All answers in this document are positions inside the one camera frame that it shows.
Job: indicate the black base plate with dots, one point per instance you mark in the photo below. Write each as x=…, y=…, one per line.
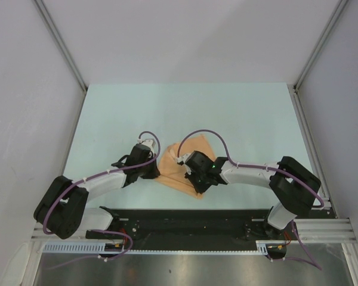
x=189, y=230

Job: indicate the right aluminium frame post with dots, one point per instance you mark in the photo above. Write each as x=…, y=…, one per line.
x=326, y=33

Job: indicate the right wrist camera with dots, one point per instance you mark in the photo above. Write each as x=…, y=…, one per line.
x=182, y=160

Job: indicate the orange cloth napkin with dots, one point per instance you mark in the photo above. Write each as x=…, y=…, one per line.
x=172, y=174

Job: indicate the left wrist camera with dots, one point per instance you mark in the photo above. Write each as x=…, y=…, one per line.
x=149, y=145

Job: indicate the left aluminium frame post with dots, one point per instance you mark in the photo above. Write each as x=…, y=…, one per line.
x=57, y=38

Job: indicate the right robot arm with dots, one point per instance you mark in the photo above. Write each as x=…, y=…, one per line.
x=294, y=186

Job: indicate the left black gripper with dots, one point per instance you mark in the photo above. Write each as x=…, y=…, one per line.
x=153, y=173

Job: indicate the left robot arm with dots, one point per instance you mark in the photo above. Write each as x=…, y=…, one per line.
x=62, y=210

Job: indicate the aluminium frame post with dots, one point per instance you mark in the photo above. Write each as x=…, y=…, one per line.
x=326, y=33
x=57, y=38

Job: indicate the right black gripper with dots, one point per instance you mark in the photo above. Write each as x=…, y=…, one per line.
x=200, y=189

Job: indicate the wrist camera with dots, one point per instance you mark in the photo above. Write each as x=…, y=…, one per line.
x=149, y=145
x=182, y=160

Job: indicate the right aluminium side rail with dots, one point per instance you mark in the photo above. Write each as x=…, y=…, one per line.
x=311, y=147

